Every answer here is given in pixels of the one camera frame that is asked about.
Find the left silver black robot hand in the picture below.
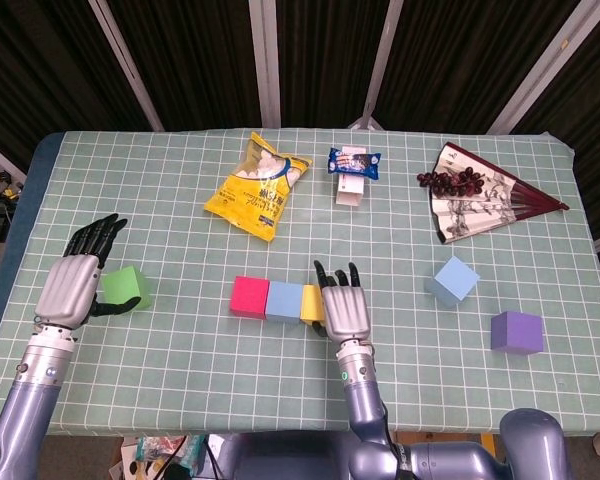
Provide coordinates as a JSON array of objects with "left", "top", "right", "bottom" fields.
[{"left": 33, "top": 213, "right": 142, "bottom": 331}]

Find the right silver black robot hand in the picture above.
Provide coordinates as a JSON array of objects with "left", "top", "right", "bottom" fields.
[{"left": 309, "top": 259, "right": 372, "bottom": 345}]

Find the yellow foam cube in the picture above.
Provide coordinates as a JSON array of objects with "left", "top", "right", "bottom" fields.
[{"left": 299, "top": 284, "right": 327, "bottom": 324}]

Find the light blue foam cube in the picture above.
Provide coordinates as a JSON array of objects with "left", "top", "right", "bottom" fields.
[
  {"left": 424, "top": 256, "right": 482, "bottom": 309},
  {"left": 265, "top": 280, "right": 304, "bottom": 324}
]

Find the red foam cube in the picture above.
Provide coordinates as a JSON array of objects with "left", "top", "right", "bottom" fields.
[{"left": 230, "top": 275, "right": 271, "bottom": 320}]

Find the green foam cube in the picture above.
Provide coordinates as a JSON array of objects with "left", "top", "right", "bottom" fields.
[{"left": 99, "top": 265, "right": 155, "bottom": 314}]

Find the green checkered tablecloth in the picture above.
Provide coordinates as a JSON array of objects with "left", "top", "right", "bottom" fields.
[{"left": 0, "top": 128, "right": 600, "bottom": 435}]

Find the yellow snack bag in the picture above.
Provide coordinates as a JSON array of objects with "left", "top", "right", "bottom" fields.
[{"left": 203, "top": 131, "right": 315, "bottom": 245}]

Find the blue cookie packet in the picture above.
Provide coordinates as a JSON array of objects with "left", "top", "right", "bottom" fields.
[{"left": 328, "top": 146, "right": 384, "bottom": 180}]

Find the brown cardboard box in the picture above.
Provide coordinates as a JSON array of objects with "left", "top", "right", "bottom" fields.
[{"left": 389, "top": 432, "right": 484, "bottom": 446}]

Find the painted paper folding fan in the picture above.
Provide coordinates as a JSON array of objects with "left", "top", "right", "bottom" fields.
[{"left": 428, "top": 141, "right": 571, "bottom": 246}]

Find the blue-grey robot torso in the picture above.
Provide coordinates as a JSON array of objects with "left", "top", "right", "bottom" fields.
[{"left": 214, "top": 430, "right": 361, "bottom": 480}]

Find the dark red grape bunch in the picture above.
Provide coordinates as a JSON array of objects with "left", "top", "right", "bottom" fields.
[{"left": 416, "top": 168, "right": 486, "bottom": 198}]

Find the purple foam cube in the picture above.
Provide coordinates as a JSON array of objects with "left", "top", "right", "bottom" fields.
[{"left": 490, "top": 310, "right": 545, "bottom": 356}]

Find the teal printed plastic bag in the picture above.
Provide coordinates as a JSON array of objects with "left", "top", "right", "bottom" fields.
[{"left": 134, "top": 434, "right": 207, "bottom": 476}]

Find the tangled cable bundle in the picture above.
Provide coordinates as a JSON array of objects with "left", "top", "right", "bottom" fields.
[{"left": 0, "top": 169, "right": 25, "bottom": 211}]

